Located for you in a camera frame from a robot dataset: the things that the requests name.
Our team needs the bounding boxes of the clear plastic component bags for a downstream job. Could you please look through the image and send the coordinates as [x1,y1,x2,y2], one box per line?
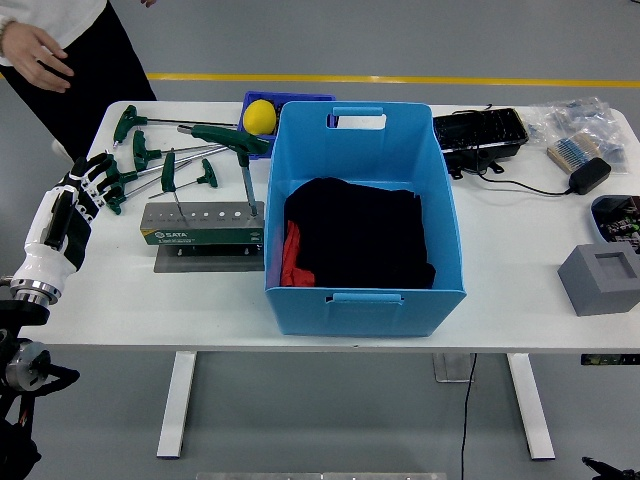
[524,96,630,175]

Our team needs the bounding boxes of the yellow ball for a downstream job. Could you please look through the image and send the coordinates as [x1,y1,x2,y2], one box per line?
[243,99,278,136]

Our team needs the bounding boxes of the black table control panel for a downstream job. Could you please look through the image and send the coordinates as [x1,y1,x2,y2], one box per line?
[580,353,640,366]

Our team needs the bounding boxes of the black adapter cord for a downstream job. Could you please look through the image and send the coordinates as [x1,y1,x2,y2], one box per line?
[452,103,574,197]

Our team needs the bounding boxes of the black plastic tray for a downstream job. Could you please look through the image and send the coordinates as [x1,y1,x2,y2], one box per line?
[432,107,530,180]

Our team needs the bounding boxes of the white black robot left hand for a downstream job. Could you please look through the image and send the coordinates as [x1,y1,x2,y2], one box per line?
[9,152,117,295]

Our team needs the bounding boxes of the black hanging cable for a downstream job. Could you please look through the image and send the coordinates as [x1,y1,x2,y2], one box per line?
[459,353,479,480]

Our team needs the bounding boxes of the large light blue storage box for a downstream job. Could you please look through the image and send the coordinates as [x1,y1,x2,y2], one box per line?
[263,101,468,338]

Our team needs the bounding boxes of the white table leg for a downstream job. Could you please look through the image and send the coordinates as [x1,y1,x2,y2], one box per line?
[156,351,199,460]
[505,353,556,461]

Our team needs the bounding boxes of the person's right hand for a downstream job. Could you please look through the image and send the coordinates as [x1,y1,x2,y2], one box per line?
[2,19,75,94]

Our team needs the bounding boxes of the light blue parts bowl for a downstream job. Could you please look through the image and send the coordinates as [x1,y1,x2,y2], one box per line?
[590,194,640,251]

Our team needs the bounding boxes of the grey block with square recess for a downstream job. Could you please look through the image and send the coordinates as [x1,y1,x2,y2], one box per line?
[557,243,640,317]

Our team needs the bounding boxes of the medium green T-handle hex wrench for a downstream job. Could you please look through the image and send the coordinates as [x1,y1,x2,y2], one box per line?
[160,148,190,239]

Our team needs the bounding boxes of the grey metal table bracket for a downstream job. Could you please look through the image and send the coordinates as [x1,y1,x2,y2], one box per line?
[432,352,476,384]

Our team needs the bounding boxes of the person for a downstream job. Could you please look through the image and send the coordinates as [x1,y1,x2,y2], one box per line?
[0,0,159,161]

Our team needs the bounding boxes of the taped resistor strip bundle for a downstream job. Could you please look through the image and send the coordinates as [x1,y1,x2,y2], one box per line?
[546,132,604,175]

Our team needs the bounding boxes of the small dark blue bin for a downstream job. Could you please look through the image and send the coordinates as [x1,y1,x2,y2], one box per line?
[238,90,337,160]

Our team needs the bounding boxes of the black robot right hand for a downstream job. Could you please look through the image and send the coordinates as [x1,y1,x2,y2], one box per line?
[581,455,640,480]

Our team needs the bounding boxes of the red cloth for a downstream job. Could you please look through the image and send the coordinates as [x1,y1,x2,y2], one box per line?
[279,219,317,288]

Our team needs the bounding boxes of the black cloth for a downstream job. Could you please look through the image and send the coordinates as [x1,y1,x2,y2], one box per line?
[283,177,437,290]

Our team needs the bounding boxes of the black power adapter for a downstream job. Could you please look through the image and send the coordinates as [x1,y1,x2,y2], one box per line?
[568,157,613,196]

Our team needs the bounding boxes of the grey metal wrench holder stand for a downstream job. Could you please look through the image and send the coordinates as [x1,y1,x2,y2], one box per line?
[139,201,266,274]

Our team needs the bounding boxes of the large green T-handle hex wrench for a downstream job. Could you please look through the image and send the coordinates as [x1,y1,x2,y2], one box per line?
[176,123,274,218]

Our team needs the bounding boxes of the small green T-handle hex wrench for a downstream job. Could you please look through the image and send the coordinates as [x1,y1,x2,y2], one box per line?
[148,157,220,200]

